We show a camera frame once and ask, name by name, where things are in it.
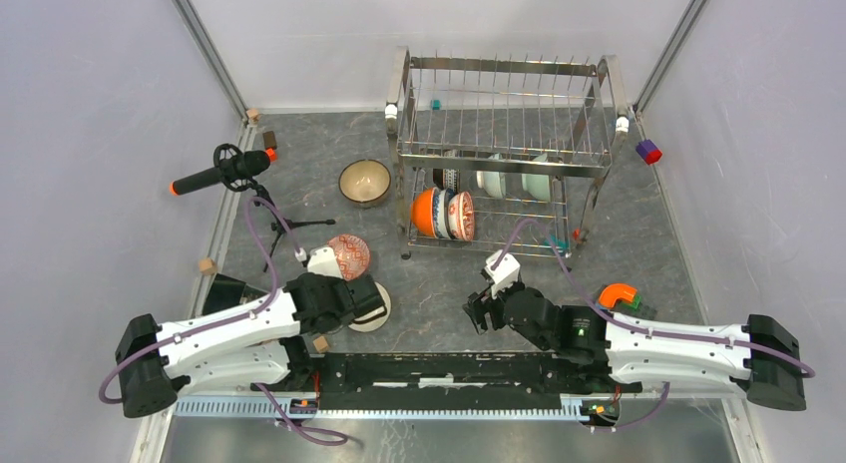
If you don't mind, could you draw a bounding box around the wooden cube near base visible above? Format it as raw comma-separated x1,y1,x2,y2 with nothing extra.
312,335,330,354

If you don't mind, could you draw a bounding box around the orange bowl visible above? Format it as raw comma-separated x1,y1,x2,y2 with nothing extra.
410,188,438,237

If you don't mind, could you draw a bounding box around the teal block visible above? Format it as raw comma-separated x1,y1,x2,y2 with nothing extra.
546,235,569,256

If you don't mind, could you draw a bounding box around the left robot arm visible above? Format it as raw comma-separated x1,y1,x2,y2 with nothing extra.
115,272,386,418

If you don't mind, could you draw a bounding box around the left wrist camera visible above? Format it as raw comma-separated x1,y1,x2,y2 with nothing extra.
294,245,343,279

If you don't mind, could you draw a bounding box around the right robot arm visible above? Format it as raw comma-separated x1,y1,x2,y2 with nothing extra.
463,283,809,411

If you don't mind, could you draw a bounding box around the blue white patterned bowl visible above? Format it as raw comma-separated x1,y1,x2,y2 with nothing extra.
433,189,455,239

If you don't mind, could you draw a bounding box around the wooden cube left rail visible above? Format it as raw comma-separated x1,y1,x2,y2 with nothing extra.
198,257,218,275

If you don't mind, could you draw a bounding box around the red floral bowl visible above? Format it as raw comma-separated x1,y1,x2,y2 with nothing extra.
447,192,475,241

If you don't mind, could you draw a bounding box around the orange curved tube toy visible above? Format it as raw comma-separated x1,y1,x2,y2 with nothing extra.
597,283,641,310

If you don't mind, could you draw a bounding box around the brown block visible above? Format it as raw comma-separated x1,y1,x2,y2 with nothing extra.
262,131,277,150

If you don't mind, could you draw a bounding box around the brown beige bowl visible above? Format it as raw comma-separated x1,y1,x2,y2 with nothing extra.
338,159,392,208

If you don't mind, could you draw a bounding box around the black microphone on tripod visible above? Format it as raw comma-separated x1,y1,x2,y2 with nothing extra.
169,143,336,272

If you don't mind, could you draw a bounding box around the purple red block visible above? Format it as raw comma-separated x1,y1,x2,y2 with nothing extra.
635,139,662,166

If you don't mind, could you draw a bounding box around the red white patterned bowl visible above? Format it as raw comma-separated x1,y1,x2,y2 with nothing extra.
327,233,371,280

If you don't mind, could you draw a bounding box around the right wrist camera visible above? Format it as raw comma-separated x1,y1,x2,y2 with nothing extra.
482,249,521,296

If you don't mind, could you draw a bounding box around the light green ribbed bowl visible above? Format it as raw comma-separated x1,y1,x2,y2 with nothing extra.
476,171,507,199

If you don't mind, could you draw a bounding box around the light green bowl front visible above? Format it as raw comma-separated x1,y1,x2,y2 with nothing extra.
521,174,552,202

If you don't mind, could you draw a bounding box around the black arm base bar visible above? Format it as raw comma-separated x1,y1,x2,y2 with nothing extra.
268,352,642,410

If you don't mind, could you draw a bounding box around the steel dish rack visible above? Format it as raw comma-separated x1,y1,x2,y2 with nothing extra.
384,46,631,258

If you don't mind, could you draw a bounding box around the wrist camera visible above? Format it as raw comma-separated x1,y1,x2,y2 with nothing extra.
294,245,343,279
482,249,521,296

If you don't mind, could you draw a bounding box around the black patterned bowl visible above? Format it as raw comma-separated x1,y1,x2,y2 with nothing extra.
432,169,460,193

